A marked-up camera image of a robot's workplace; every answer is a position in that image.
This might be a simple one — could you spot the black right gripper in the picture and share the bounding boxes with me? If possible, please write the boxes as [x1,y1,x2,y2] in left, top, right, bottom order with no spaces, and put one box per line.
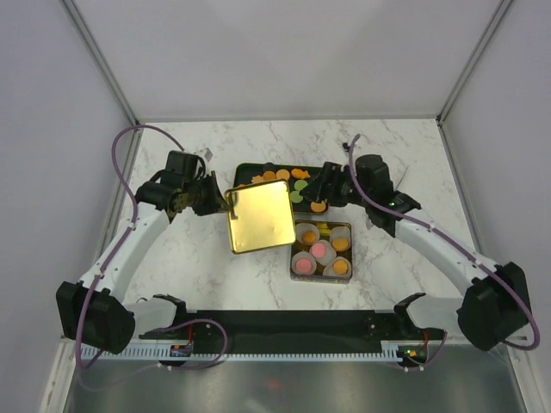
[299,162,372,208]

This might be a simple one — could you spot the tan sandwich cookie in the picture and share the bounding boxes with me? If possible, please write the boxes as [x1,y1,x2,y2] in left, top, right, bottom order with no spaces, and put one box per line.
[310,201,328,214]
[275,169,290,181]
[332,238,350,251]

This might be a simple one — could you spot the gold tin lid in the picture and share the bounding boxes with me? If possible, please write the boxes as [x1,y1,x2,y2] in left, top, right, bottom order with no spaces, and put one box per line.
[225,180,296,255]

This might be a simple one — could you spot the orange swirl cookie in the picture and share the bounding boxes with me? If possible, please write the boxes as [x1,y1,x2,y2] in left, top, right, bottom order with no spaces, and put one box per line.
[301,231,317,245]

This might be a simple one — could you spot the gold cookie tin box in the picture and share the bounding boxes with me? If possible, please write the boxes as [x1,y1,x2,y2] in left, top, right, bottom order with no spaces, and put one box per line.
[289,219,353,284]

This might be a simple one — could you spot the pink cookie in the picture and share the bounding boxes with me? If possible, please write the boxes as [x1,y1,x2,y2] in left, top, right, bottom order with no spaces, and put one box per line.
[295,258,313,274]
[310,242,327,259]

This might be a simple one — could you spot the metal serving tongs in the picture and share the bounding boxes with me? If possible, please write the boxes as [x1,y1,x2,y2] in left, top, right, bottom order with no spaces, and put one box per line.
[395,165,409,190]

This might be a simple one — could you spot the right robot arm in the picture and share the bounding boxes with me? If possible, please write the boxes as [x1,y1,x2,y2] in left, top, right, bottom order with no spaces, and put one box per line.
[302,155,534,351]

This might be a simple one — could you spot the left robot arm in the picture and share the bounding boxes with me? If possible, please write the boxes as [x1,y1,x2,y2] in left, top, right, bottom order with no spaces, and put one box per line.
[56,151,229,354]

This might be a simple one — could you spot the green macaron upper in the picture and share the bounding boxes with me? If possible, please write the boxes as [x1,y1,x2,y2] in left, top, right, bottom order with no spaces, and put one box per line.
[294,180,308,191]

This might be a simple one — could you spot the green macaron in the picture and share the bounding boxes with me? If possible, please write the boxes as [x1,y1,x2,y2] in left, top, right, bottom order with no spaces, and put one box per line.
[294,180,308,191]
[290,191,303,204]

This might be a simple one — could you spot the dark green serving tray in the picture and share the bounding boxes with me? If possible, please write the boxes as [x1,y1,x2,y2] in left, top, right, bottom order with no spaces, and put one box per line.
[233,163,321,214]

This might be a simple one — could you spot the green macaron lower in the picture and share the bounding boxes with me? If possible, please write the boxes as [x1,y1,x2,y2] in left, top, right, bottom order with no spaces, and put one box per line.
[290,191,303,204]

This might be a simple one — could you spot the orange fish cookie upper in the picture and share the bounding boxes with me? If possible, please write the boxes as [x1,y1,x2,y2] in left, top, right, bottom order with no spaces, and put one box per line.
[291,169,310,180]

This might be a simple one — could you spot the white paper cup top-left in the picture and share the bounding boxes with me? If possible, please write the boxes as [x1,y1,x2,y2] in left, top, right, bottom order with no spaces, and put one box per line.
[295,222,319,245]

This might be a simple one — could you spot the white paper cup top-right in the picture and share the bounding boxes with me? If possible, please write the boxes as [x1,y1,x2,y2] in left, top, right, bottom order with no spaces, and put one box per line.
[330,225,351,249]

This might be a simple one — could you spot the chocolate chip cookie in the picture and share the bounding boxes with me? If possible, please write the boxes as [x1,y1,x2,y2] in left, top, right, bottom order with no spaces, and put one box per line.
[263,170,276,181]

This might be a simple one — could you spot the white paper cup centre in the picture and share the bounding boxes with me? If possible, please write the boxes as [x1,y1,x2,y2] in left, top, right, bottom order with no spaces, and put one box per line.
[314,239,337,266]

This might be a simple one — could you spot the white paper cup bottom-left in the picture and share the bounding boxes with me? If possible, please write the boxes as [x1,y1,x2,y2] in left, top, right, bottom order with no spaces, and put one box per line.
[291,251,317,275]

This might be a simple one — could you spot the white paper cup bottom-right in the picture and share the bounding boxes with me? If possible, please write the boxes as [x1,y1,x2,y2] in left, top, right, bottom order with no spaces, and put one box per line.
[323,256,352,278]

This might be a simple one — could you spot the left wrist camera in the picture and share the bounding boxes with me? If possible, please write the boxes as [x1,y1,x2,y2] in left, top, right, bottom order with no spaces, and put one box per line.
[202,147,214,162]

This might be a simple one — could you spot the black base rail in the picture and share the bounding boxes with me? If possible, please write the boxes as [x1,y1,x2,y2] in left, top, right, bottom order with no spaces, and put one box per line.
[182,310,443,355]

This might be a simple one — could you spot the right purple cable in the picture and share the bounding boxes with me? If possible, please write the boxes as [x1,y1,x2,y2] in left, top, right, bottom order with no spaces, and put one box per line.
[347,133,542,374]

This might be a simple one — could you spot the aluminium frame post left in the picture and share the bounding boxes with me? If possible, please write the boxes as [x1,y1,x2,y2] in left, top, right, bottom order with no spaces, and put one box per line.
[59,0,139,125]

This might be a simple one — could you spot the aluminium frame post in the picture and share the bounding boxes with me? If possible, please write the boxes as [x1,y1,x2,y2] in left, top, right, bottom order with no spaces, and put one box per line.
[59,0,139,125]
[436,0,515,127]

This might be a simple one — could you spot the aluminium frame post right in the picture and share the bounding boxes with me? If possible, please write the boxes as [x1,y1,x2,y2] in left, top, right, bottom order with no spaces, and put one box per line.
[436,0,515,127]

